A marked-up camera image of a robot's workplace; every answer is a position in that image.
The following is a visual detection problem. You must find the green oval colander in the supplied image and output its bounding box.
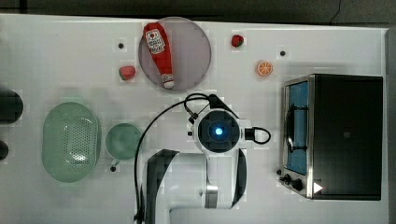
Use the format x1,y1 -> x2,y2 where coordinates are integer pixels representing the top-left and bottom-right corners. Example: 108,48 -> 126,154
41,102 -> 100,183

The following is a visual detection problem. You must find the grey round plate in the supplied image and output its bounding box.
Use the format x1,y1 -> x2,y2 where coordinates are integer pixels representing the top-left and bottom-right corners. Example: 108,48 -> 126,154
137,16 -> 213,91

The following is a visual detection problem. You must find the large black pan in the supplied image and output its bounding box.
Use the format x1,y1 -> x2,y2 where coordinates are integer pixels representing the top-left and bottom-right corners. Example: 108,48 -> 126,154
0,90 -> 23,124

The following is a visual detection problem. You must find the red plush ketchup bottle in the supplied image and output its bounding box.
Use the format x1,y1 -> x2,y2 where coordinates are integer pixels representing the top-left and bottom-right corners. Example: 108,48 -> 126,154
143,22 -> 175,90

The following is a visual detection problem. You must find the orange slice toy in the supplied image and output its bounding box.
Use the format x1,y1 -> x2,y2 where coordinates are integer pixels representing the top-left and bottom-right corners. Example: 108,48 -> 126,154
256,61 -> 274,77

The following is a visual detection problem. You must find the small red strawberry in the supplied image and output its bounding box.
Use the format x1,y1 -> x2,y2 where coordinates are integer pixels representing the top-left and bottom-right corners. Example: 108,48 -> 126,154
231,35 -> 244,48

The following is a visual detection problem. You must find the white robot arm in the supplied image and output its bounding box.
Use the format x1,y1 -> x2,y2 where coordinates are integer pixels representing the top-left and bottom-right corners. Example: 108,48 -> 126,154
140,109 -> 252,224

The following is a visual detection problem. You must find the silver toaster oven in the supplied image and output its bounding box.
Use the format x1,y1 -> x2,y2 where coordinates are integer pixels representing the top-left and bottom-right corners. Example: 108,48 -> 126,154
276,74 -> 384,201

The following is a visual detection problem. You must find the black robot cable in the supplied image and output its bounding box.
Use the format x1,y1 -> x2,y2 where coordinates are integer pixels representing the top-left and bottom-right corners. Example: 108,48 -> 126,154
133,92 -> 240,224

